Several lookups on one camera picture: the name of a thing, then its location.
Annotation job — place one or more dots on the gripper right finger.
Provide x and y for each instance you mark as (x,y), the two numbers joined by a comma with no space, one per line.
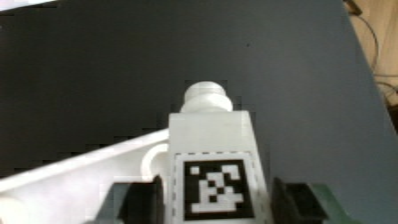
(305,204)

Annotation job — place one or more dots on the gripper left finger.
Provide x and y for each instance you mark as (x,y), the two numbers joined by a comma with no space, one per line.
(139,202)

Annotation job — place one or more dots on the white square tabletop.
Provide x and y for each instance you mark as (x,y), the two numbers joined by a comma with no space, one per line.
(54,195)

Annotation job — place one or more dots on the white sheet with tags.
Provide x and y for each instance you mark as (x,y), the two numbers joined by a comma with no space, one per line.
(13,4)

